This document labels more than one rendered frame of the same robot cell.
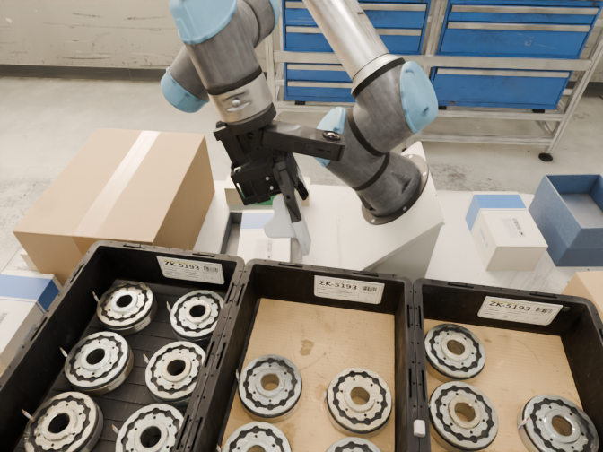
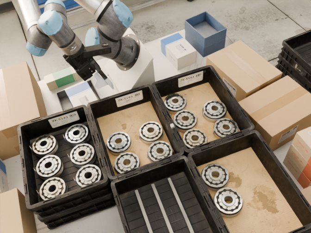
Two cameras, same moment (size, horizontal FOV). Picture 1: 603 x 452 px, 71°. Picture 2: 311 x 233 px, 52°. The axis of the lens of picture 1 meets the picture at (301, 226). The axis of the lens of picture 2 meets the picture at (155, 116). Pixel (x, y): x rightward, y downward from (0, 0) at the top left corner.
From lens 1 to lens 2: 0.68 m
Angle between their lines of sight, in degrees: 17
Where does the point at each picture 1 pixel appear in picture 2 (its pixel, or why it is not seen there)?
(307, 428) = (138, 149)
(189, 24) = (51, 29)
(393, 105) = (115, 21)
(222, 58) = (64, 35)
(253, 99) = (77, 44)
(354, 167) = not seen: hidden behind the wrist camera
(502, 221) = (176, 47)
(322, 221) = not seen: hidden behind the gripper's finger
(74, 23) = not seen: outside the picture
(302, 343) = (122, 125)
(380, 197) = (124, 58)
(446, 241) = (158, 65)
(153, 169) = (14, 88)
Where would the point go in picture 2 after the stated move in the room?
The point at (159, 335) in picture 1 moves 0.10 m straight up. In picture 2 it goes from (65, 149) to (58, 136)
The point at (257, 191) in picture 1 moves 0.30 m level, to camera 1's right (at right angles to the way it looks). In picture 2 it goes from (87, 74) to (156, 45)
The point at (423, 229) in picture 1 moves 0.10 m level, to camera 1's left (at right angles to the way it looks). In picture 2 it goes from (146, 64) to (127, 72)
